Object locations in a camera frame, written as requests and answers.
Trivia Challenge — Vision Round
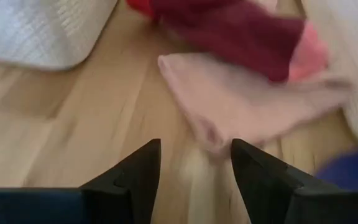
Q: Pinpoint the coral pink sock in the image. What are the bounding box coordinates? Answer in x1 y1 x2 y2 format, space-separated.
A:
287 21 329 83

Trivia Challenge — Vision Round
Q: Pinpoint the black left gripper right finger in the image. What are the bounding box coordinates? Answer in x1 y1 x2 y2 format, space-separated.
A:
231 138 345 224

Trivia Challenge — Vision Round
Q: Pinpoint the blue garment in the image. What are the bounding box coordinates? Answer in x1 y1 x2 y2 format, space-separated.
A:
314 146 358 191

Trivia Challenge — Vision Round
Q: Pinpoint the pink garment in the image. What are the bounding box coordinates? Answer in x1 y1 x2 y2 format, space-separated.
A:
157 52 354 155

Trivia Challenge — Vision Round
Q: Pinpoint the dark red garment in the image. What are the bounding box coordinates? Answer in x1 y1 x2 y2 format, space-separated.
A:
149 0 306 83

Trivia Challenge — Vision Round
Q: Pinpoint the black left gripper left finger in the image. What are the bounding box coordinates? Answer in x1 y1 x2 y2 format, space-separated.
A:
79 138 162 224

